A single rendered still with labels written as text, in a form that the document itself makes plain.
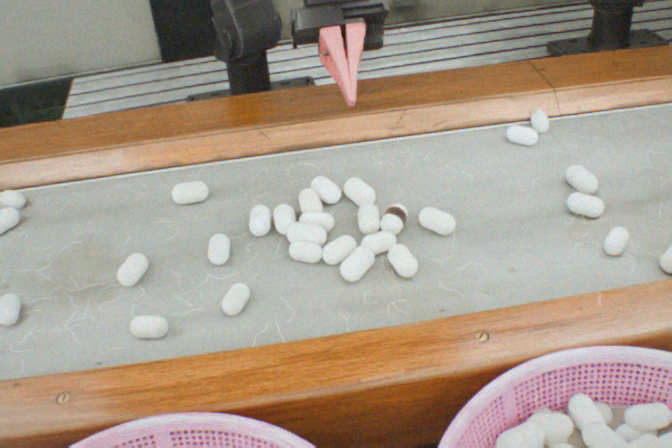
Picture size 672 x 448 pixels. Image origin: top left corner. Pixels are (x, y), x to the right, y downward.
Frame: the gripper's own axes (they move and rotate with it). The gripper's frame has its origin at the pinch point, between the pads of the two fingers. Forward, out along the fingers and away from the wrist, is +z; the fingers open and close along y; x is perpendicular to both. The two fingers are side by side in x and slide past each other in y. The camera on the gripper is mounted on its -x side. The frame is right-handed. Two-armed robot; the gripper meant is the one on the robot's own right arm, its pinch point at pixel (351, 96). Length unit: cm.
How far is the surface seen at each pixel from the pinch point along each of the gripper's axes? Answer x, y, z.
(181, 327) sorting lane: -8.2, -18.1, 21.6
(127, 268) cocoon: -5.7, -22.7, 15.6
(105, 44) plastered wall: 166, -68, -104
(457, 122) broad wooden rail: 7.6, 12.7, 1.6
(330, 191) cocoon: -0.8, -3.7, 10.0
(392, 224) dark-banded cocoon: -4.7, 1.2, 14.8
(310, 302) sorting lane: -7.7, -7.3, 21.0
